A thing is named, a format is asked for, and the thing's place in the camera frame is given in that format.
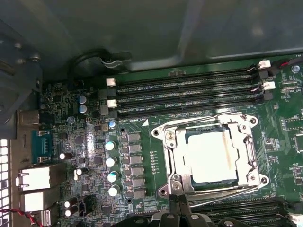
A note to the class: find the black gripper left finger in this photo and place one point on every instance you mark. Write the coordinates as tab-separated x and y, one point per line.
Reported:
154	220

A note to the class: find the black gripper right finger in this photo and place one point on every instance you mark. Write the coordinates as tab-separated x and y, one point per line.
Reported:
198	221

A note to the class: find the thin metal locking lever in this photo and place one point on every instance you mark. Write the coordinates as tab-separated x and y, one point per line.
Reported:
201	118
225	191

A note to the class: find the silver CPU chip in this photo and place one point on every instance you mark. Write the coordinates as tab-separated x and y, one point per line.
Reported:
210	158

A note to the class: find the metal socket cover frame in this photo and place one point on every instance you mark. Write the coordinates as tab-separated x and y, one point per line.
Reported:
181	153

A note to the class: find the black RAM slot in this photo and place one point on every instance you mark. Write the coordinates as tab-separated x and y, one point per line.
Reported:
260	223
189	85
189	105
248	214
189	95
189	76
236	204

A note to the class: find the CPU socket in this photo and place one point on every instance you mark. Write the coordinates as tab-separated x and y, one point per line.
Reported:
252	153

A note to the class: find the grey square inductor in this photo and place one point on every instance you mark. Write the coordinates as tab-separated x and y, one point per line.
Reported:
137	171
136	159
133	137
138	182
135	148
139	194

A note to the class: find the silver round capacitor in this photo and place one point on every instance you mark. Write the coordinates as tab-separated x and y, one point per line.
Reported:
112	177
111	124
78	171
113	190
82	109
109	145
70	119
82	99
67	203
296	68
68	212
110	162
63	156

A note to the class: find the black power header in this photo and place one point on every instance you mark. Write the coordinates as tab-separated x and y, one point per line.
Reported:
84	203

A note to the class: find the silver metal port block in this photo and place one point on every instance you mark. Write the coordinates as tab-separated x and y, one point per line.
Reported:
46	217
35	201
35	176
27	117

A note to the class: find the green motherboard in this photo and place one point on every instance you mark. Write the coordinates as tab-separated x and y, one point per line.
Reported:
279	118

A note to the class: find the teal serial port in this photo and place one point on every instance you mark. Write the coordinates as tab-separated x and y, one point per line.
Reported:
42	146

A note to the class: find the black and grey PC case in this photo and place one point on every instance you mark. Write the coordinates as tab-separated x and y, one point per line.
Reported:
142	28

